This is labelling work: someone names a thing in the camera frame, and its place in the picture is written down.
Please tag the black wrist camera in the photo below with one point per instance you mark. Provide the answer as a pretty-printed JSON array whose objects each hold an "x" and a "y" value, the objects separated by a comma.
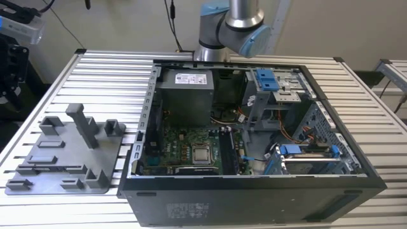
[{"x": 17, "y": 12}]

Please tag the black installed RAM stick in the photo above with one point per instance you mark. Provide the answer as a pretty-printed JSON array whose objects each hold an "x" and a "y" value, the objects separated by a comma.
[{"x": 226, "y": 152}]

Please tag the black open PC case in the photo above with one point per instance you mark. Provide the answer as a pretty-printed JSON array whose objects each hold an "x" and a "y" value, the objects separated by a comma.
[{"x": 222, "y": 202}]

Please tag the aluminium slat side table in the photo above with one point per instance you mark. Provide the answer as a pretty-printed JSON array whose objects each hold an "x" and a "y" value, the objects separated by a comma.
[{"x": 394, "y": 71}]

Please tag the green motherboard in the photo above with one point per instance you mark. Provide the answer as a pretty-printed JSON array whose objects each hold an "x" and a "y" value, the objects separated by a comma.
[{"x": 178, "y": 148}]

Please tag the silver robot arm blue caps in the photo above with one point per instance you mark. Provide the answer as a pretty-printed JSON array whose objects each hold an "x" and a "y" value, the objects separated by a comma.
[{"x": 242, "y": 14}]

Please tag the silver wrist webcam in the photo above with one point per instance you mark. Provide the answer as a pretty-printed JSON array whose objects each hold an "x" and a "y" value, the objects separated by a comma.
[{"x": 22, "y": 28}]

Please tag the small blue disk carrier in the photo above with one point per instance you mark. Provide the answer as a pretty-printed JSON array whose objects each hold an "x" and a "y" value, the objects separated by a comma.
[{"x": 266, "y": 81}]

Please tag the perforated metal disk bay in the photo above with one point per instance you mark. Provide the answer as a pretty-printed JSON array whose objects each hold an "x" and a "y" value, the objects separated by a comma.
[{"x": 321, "y": 124}]

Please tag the grey plastic parts rack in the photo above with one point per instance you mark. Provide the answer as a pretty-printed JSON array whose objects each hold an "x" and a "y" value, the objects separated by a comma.
[{"x": 70, "y": 152}]

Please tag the silver CPU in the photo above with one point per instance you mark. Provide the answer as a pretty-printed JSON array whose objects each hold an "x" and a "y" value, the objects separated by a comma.
[{"x": 202, "y": 156}]

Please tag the black graphics card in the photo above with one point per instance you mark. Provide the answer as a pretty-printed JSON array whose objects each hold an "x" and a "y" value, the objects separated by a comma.
[{"x": 197, "y": 170}]

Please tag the grey case label sticker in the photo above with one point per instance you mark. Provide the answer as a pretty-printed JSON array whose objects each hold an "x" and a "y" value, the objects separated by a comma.
[{"x": 188, "y": 210}]

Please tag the CPU socket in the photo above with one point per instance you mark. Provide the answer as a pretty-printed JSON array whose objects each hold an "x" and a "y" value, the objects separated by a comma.
[{"x": 202, "y": 145}]

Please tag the black hanging plug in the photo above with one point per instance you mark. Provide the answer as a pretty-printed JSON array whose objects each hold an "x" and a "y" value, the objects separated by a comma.
[{"x": 88, "y": 4}]

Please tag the hard disk in blue carrier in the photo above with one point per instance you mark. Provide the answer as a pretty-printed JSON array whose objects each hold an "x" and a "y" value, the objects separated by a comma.
[{"x": 292, "y": 150}]

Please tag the grey metal drive cage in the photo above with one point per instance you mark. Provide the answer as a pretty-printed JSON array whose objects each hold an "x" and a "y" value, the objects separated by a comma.
[{"x": 260, "y": 112}]

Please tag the black RAM slot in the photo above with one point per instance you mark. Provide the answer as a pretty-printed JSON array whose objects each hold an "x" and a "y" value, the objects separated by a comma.
[{"x": 236, "y": 155}]

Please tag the grey power supply unit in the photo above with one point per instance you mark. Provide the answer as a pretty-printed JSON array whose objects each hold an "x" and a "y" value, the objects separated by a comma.
[{"x": 186, "y": 105}]

